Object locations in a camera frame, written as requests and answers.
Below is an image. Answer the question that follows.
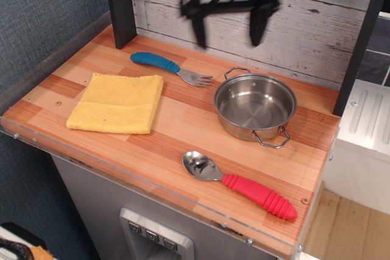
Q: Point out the red handled metal spoon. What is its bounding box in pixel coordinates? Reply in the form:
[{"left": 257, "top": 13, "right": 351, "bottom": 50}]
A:
[{"left": 182, "top": 151, "right": 298, "bottom": 220}]

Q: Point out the stainless steel pot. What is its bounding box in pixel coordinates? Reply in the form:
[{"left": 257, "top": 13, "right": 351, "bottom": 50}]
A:
[{"left": 214, "top": 67, "right": 298, "bottom": 149}]

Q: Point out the yellow folded cloth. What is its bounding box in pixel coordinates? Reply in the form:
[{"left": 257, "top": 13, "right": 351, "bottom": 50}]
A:
[{"left": 66, "top": 73, "right": 164, "bottom": 135}]

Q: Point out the white toy sink unit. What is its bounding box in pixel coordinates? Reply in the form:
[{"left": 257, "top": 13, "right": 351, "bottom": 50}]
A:
[{"left": 322, "top": 12, "right": 389, "bottom": 214}]

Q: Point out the grey toy fridge cabinet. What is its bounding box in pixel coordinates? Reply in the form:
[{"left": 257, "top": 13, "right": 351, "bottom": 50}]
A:
[{"left": 52, "top": 156, "right": 275, "bottom": 259}]

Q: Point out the silver ice dispenser panel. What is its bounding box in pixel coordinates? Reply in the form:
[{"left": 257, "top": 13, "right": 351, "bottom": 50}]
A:
[{"left": 119, "top": 208, "right": 195, "bottom": 259}]

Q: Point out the clear acrylic edge guard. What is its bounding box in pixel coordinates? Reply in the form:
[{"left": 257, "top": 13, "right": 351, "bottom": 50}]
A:
[{"left": 1, "top": 118, "right": 300, "bottom": 259}]

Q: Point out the orange object bottom left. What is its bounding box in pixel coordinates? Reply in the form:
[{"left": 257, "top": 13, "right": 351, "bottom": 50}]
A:
[{"left": 30, "top": 246, "right": 55, "bottom": 260}]

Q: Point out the blue handled metal fork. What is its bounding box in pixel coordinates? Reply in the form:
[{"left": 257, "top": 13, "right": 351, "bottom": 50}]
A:
[{"left": 130, "top": 52, "right": 213, "bottom": 87}]

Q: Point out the dark grey left post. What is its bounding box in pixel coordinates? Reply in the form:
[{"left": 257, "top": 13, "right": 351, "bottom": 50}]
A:
[{"left": 108, "top": 0, "right": 137, "bottom": 49}]

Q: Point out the dark grey post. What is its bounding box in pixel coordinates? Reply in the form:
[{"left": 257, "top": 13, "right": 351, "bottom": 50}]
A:
[
  {"left": 332, "top": 0, "right": 384, "bottom": 116},
  {"left": 108, "top": 0, "right": 137, "bottom": 49}
]

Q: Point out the dark grey right post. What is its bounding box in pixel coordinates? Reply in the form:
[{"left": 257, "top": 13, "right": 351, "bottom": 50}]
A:
[{"left": 332, "top": 0, "right": 384, "bottom": 116}]

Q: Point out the black braided cable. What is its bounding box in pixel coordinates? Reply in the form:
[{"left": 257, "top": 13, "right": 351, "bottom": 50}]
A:
[{"left": 0, "top": 237, "right": 34, "bottom": 260}]

